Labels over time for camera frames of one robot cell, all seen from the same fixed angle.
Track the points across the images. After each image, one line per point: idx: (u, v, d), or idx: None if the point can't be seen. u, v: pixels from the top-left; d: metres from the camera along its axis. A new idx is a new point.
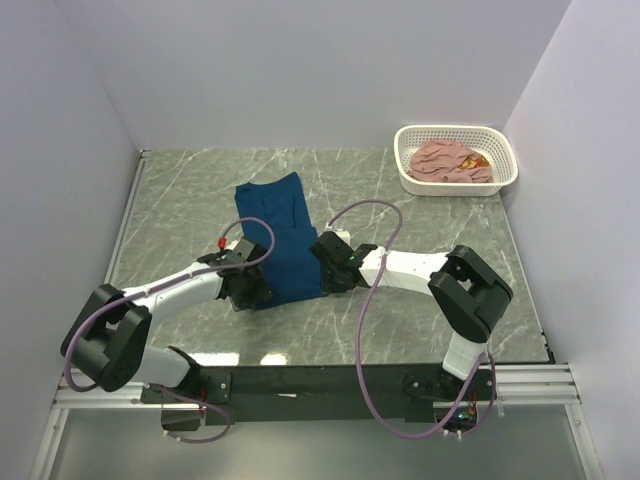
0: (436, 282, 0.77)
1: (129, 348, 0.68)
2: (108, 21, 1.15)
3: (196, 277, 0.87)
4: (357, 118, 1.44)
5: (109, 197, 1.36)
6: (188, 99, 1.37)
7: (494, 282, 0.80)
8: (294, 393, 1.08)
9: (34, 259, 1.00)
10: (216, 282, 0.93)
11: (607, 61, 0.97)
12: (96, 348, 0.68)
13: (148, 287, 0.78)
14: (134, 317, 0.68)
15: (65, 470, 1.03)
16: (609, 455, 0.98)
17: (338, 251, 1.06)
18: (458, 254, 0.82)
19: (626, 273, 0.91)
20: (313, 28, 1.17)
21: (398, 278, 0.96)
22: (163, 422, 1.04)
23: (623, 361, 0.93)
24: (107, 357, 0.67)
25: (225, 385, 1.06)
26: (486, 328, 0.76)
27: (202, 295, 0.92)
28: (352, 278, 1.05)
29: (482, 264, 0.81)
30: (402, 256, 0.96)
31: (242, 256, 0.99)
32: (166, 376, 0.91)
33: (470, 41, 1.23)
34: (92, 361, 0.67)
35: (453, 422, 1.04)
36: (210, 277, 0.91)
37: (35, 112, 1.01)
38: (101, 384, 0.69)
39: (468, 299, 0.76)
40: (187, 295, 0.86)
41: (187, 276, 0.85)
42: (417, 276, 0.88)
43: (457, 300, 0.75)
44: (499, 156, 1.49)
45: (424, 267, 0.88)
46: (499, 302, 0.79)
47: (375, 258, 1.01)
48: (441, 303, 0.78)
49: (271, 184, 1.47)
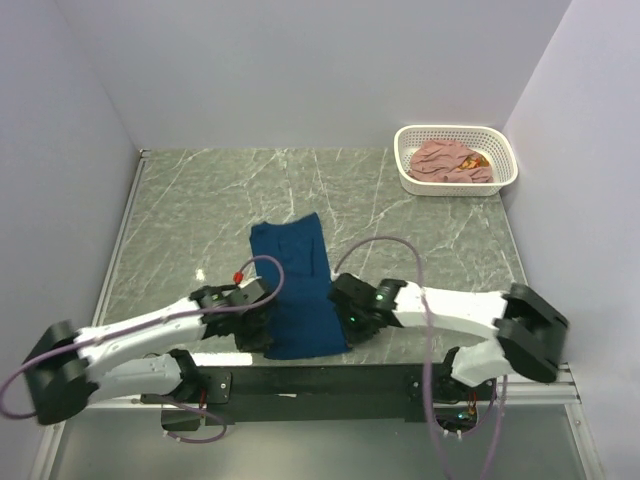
0: (505, 334, 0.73)
1: (63, 396, 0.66)
2: (108, 21, 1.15)
3: (173, 322, 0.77)
4: (357, 117, 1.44)
5: (109, 197, 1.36)
6: (188, 99, 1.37)
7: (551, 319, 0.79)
8: (295, 393, 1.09)
9: (34, 258, 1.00)
10: (196, 329, 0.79)
11: (607, 61, 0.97)
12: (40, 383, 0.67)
13: (103, 333, 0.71)
14: (72, 370, 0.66)
15: (66, 470, 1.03)
16: (609, 455, 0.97)
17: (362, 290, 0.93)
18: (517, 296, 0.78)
19: (626, 274, 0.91)
20: (314, 27, 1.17)
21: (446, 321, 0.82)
22: (163, 422, 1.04)
23: (623, 362, 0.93)
24: (41, 399, 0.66)
25: (226, 385, 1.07)
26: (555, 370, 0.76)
27: (185, 338, 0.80)
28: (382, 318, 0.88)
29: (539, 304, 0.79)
30: (447, 295, 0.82)
31: (247, 298, 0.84)
32: (160, 382, 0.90)
33: (470, 41, 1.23)
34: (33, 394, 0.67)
35: (453, 422, 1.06)
36: (189, 324, 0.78)
37: (35, 112, 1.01)
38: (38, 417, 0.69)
39: (537, 346, 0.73)
40: (155, 341, 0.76)
41: (159, 322, 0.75)
42: (473, 322, 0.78)
43: (529, 350, 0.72)
44: (499, 156, 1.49)
45: (482, 312, 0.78)
46: (557, 339, 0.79)
47: (410, 298, 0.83)
48: (507, 351, 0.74)
49: (289, 226, 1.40)
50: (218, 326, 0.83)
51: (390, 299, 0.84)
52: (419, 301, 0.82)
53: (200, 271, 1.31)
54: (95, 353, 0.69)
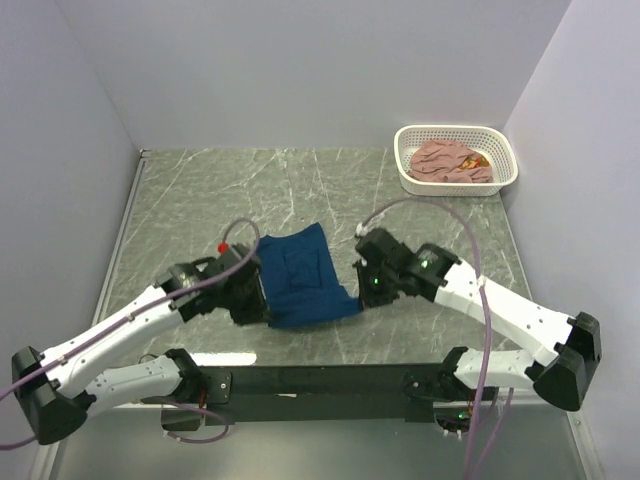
0: (566, 365, 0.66)
1: (50, 421, 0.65)
2: (108, 20, 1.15)
3: (138, 319, 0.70)
4: (357, 117, 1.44)
5: (109, 197, 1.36)
6: (188, 99, 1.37)
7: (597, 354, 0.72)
8: (295, 393, 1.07)
9: (33, 258, 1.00)
10: (169, 317, 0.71)
11: (607, 62, 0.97)
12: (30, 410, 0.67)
13: (65, 353, 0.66)
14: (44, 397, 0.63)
15: (66, 471, 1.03)
16: (609, 455, 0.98)
17: (397, 251, 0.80)
18: (588, 330, 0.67)
19: (626, 274, 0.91)
20: (314, 27, 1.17)
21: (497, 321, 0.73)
22: (163, 422, 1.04)
23: (623, 361, 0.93)
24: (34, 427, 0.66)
25: (226, 385, 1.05)
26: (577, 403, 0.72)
27: (167, 328, 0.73)
28: (416, 288, 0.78)
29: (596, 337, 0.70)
30: (508, 294, 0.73)
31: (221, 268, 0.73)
32: (159, 385, 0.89)
33: (470, 40, 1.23)
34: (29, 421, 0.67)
35: (453, 422, 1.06)
36: (159, 315, 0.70)
37: (35, 112, 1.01)
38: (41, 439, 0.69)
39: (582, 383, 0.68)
40: (129, 342, 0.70)
41: (123, 323, 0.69)
42: (529, 336, 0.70)
43: (576, 387, 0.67)
44: (499, 156, 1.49)
45: (546, 330, 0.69)
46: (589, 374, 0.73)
47: (463, 280, 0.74)
48: (552, 378, 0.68)
49: (291, 238, 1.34)
50: (196, 303, 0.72)
51: (439, 272, 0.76)
52: (474, 289, 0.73)
53: None
54: (61, 374, 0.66)
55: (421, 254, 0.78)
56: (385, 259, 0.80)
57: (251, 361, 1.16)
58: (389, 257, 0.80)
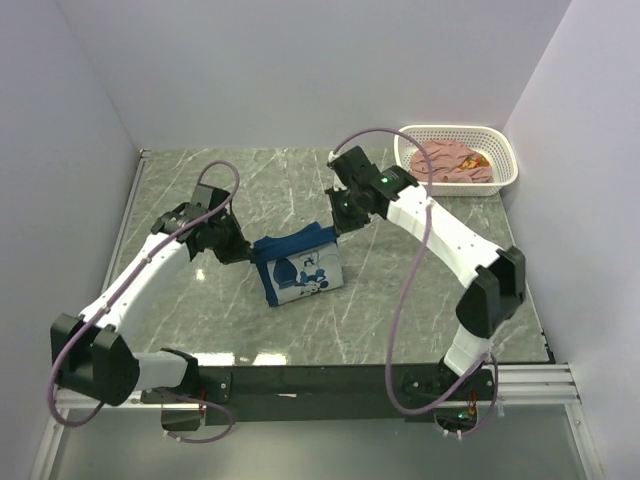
0: (479, 283, 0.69)
1: (115, 368, 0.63)
2: (109, 20, 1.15)
3: (156, 259, 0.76)
4: (357, 117, 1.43)
5: (109, 197, 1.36)
6: (188, 99, 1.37)
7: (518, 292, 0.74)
8: (295, 393, 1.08)
9: (34, 258, 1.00)
10: (180, 252, 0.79)
11: (607, 62, 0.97)
12: (84, 376, 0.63)
13: (107, 300, 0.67)
14: (106, 340, 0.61)
15: (66, 471, 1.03)
16: (609, 454, 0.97)
17: (363, 169, 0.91)
18: (510, 260, 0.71)
19: (626, 274, 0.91)
20: (314, 26, 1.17)
21: (436, 243, 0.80)
22: (163, 422, 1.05)
23: (622, 361, 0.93)
24: (100, 382, 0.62)
25: (226, 385, 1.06)
26: (489, 330, 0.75)
27: (174, 266, 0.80)
28: (371, 202, 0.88)
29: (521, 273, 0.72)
30: (453, 219, 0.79)
31: (203, 206, 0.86)
32: (168, 377, 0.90)
33: (470, 40, 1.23)
34: (88, 388, 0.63)
35: (453, 422, 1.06)
36: (173, 251, 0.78)
37: (34, 112, 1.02)
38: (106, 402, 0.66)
39: (494, 306, 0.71)
40: (152, 283, 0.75)
41: (145, 262, 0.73)
42: (458, 257, 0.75)
43: (486, 306, 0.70)
44: (499, 156, 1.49)
45: (473, 253, 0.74)
46: (510, 310, 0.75)
47: (413, 200, 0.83)
48: (468, 295, 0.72)
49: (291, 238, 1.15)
50: (197, 238, 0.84)
51: (395, 190, 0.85)
52: (420, 209, 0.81)
53: (200, 271, 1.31)
54: (113, 320, 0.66)
55: (384, 172, 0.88)
56: (351, 174, 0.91)
57: (231, 362, 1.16)
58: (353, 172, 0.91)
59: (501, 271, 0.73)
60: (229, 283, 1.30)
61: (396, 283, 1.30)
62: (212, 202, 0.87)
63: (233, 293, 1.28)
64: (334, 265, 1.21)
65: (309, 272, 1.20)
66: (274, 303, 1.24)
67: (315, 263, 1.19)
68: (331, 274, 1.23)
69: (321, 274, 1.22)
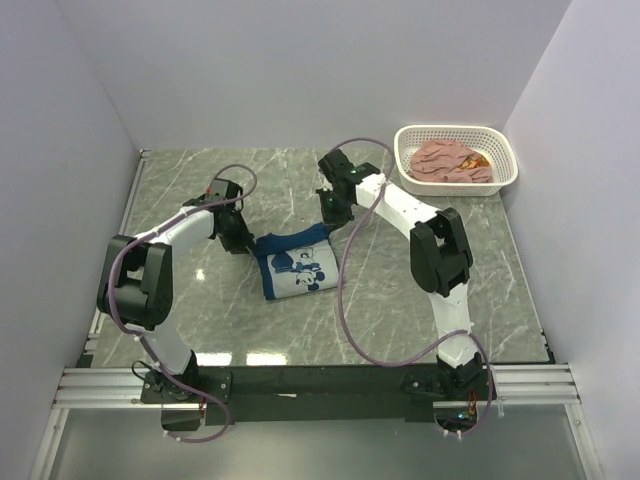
0: (415, 233, 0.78)
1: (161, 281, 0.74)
2: (109, 20, 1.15)
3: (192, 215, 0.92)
4: (357, 116, 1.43)
5: (109, 197, 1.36)
6: (188, 99, 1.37)
7: (464, 250, 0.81)
8: (295, 393, 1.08)
9: (34, 257, 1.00)
10: (207, 221, 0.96)
11: (606, 62, 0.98)
12: (130, 291, 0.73)
13: (158, 228, 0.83)
14: (157, 249, 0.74)
15: (66, 471, 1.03)
16: (609, 455, 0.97)
17: (341, 165, 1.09)
18: (447, 217, 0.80)
19: (626, 275, 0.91)
20: (314, 26, 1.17)
21: (389, 213, 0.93)
22: (163, 422, 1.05)
23: (622, 360, 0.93)
24: (145, 293, 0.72)
25: (226, 385, 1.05)
26: (440, 283, 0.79)
27: (201, 230, 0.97)
28: (344, 191, 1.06)
29: (461, 231, 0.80)
30: (403, 192, 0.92)
31: (220, 196, 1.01)
32: (174, 360, 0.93)
33: (469, 41, 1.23)
34: (132, 301, 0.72)
35: (453, 422, 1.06)
36: (203, 216, 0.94)
37: (34, 112, 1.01)
38: (148, 321, 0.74)
39: (433, 252, 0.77)
40: (186, 235, 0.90)
41: (183, 216, 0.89)
42: (405, 219, 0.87)
43: (425, 250, 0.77)
44: (499, 156, 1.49)
45: (416, 214, 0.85)
46: (461, 266, 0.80)
47: (373, 183, 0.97)
48: (412, 249, 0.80)
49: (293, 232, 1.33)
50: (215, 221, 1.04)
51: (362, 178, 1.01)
52: (377, 187, 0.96)
53: (200, 271, 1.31)
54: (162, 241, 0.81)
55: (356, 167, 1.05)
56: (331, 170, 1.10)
57: (230, 362, 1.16)
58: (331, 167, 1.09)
59: (443, 232, 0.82)
60: (229, 283, 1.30)
61: (396, 283, 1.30)
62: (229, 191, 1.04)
63: (233, 293, 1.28)
64: (329, 261, 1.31)
65: (305, 262, 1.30)
66: (271, 297, 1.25)
67: (309, 256, 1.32)
68: (326, 268, 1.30)
69: (317, 266, 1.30)
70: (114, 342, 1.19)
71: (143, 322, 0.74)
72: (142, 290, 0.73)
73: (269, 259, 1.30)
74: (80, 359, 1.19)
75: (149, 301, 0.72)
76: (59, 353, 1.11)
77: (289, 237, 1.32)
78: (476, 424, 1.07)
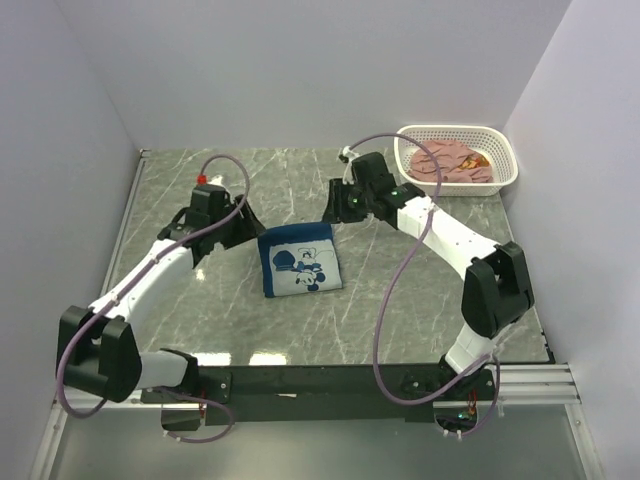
0: (476, 272, 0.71)
1: (122, 360, 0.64)
2: (109, 20, 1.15)
3: (161, 261, 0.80)
4: (357, 117, 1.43)
5: (109, 197, 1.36)
6: (188, 99, 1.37)
7: (523, 291, 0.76)
8: (295, 392, 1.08)
9: (34, 257, 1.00)
10: (185, 257, 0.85)
11: (607, 63, 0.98)
12: (87, 370, 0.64)
13: (116, 292, 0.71)
14: (113, 331, 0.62)
15: (66, 471, 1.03)
16: (609, 454, 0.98)
17: (381, 179, 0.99)
18: (509, 254, 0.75)
19: (626, 275, 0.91)
20: (315, 25, 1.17)
21: (436, 241, 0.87)
22: (163, 422, 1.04)
23: (622, 361, 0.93)
24: (104, 375, 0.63)
25: (226, 385, 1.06)
26: (493, 328, 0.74)
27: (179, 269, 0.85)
28: (383, 212, 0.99)
29: (521, 270, 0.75)
30: (455, 221, 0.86)
31: (203, 213, 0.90)
32: (171, 371, 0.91)
33: (469, 41, 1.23)
34: (92, 383, 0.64)
35: (453, 422, 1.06)
36: (178, 255, 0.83)
37: (34, 112, 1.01)
38: (112, 398, 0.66)
39: (493, 299, 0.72)
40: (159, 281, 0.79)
41: (153, 262, 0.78)
42: (458, 252, 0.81)
43: (486, 297, 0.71)
44: (499, 156, 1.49)
45: (471, 248, 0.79)
46: (517, 311, 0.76)
47: (417, 210, 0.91)
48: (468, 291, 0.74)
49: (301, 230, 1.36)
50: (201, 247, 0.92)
51: (402, 200, 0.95)
52: (423, 215, 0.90)
53: (200, 271, 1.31)
54: (124, 309, 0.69)
55: (398, 186, 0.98)
56: (369, 180, 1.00)
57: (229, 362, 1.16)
58: (371, 179, 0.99)
59: (500, 268, 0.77)
60: (230, 283, 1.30)
61: (396, 283, 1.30)
62: (212, 205, 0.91)
63: (233, 293, 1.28)
64: (331, 262, 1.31)
65: (306, 262, 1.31)
66: (271, 294, 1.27)
67: (312, 257, 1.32)
68: (328, 271, 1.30)
69: (317, 267, 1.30)
70: None
71: (107, 399, 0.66)
72: (101, 371, 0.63)
73: (271, 252, 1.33)
74: None
75: (109, 384, 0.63)
76: None
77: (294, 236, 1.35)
78: (480, 424, 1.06)
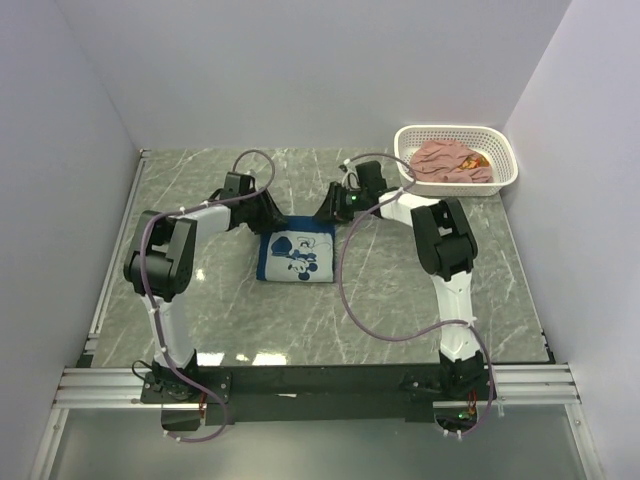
0: (416, 213, 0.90)
1: (186, 253, 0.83)
2: (109, 21, 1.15)
3: (212, 208, 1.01)
4: (357, 116, 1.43)
5: (109, 197, 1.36)
6: (188, 99, 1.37)
7: (464, 234, 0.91)
8: (295, 393, 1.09)
9: (34, 257, 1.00)
10: (224, 215, 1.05)
11: (606, 62, 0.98)
12: (155, 259, 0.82)
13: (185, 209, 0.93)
14: (184, 223, 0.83)
15: (65, 471, 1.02)
16: (609, 454, 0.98)
17: (375, 182, 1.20)
18: (448, 203, 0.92)
19: (626, 274, 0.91)
20: (315, 26, 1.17)
21: (400, 210, 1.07)
22: (163, 422, 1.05)
23: (622, 360, 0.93)
24: (170, 262, 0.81)
25: (226, 385, 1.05)
26: (440, 263, 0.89)
27: (220, 223, 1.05)
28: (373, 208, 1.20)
29: (460, 217, 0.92)
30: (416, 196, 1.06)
31: (233, 191, 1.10)
32: (180, 350, 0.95)
33: (469, 41, 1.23)
34: (158, 268, 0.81)
35: (453, 422, 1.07)
36: (222, 209, 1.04)
37: (34, 112, 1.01)
38: (169, 289, 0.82)
39: (434, 233, 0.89)
40: (208, 222, 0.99)
41: (205, 205, 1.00)
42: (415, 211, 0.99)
43: (424, 229, 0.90)
44: (499, 157, 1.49)
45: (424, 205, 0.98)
46: (461, 250, 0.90)
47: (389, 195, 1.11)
48: (415, 231, 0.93)
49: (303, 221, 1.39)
50: (234, 217, 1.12)
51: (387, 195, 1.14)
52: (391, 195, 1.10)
53: (200, 271, 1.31)
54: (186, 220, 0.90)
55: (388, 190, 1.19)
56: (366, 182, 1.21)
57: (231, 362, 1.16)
58: (367, 181, 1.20)
59: (447, 220, 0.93)
60: (230, 283, 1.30)
61: (396, 283, 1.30)
62: (241, 186, 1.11)
63: (233, 293, 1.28)
64: (327, 256, 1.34)
65: (302, 252, 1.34)
66: (260, 279, 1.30)
67: (309, 247, 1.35)
68: (322, 262, 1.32)
69: (312, 258, 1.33)
70: (114, 342, 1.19)
71: (165, 290, 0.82)
72: (167, 259, 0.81)
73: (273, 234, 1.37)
74: (81, 360, 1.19)
75: (173, 268, 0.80)
76: (59, 354, 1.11)
77: (294, 226, 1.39)
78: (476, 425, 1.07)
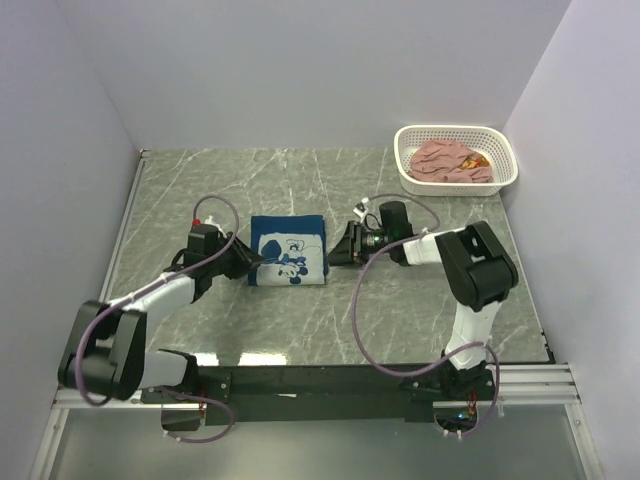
0: (444, 239, 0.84)
1: (132, 353, 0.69)
2: (110, 22, 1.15)
3: (173, 280, 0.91)
4: (357, 117, 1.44)
5: (109, 197, 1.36)
6: (188, 100, 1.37)
7: (498, 256, 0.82)
8: (295, 393, 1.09)
9: (34, 257, 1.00)
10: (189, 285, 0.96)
11: (606, 65, 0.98)
12: (93, 365, 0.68)
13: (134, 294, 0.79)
14: (130, 317, 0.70)
15: (65, 471, 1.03)
16: (610, 455, 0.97)
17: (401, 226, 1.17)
18: (474, 225, 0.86)
19: (627, 275, 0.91)
20: (314, 27, 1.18)
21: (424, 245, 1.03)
22: (163, 422, 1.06)
23: (622, 362, 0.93)
24: (112, 366, 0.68)
25: (226, 385, 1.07)
26: (475, 292, 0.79)
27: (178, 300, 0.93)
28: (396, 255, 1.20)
29: (491, 240, 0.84)
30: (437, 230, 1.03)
31: (199, 251, 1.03)
32: (167, 375, 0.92)
33: (469, 41, 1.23)
34: (96, 375, 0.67)
35: (453, 422, 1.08)
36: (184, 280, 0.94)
37: (35, 112, 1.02)
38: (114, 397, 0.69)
39: (464, 260, 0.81)
40: (165, 300, 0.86)
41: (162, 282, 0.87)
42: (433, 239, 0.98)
43: (452, 253, 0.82)
44: (499, 157, 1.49)
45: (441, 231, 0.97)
46: (498, 276, 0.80)
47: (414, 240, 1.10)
48: (444, 259, 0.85)
49: (291, 223, 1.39)
50: (200, 282, 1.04)
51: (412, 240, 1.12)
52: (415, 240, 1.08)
53: None
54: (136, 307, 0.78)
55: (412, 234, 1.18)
56: (390, 225, 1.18)
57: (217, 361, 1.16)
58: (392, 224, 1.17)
59: (477, 246, 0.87)
60: (230, 283, 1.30)
61: (396, 283, 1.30)
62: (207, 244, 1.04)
63: (233, 293, 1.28)
64: (317, 257, 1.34)
65: (292, 256, 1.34)
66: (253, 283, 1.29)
67: (298, 250, 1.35)
68: (312, 263, 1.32)
69: (302, 262, 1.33)
70: None
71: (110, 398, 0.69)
72: (109, 362, 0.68)
73: (261, 238, 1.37)
74: None
75: (114, 375, 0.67)
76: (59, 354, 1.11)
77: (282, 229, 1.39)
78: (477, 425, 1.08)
